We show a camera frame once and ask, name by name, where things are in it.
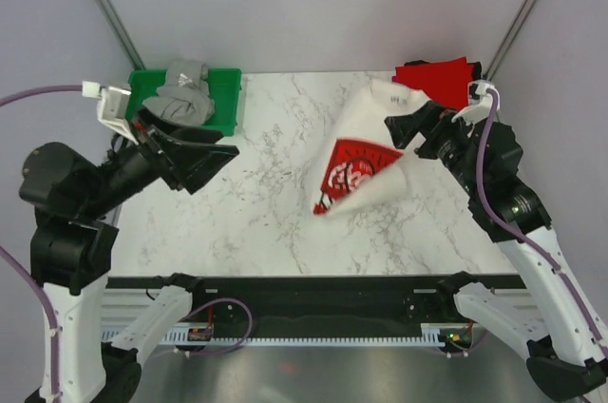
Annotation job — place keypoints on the white slotted cable duct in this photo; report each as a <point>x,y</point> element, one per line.
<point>185,336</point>

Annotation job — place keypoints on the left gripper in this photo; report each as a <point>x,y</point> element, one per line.
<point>184,161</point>

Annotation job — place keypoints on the left aluminium frame post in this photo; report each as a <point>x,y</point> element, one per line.
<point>119,30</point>

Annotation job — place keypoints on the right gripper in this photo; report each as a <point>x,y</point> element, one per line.
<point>429,118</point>

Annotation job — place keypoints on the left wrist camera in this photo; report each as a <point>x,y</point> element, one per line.
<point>111,110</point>

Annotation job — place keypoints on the red folded t-shirt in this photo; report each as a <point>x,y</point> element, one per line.
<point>446,83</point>

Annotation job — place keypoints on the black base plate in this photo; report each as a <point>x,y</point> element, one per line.
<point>326,307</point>

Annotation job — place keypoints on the right aluminium frame post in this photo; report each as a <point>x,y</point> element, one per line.
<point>516,26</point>

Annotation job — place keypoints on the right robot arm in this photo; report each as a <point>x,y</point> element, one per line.
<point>565,351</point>

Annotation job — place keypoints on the black folded t-shirt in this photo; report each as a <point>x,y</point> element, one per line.
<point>475,70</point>

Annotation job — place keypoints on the grey t-shirt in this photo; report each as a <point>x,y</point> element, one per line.
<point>184,98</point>

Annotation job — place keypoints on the aluminium frame post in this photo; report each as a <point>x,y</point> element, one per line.
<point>516,26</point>
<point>119,30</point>

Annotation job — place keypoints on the green plastic tray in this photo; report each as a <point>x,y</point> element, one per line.
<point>224,87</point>

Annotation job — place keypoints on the white Coca-Cola t-shirt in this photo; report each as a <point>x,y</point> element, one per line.
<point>358,165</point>

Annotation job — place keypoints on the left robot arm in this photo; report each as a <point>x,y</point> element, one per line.
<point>71,249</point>

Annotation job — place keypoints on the front aluminium rail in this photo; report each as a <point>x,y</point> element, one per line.
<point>120,307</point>

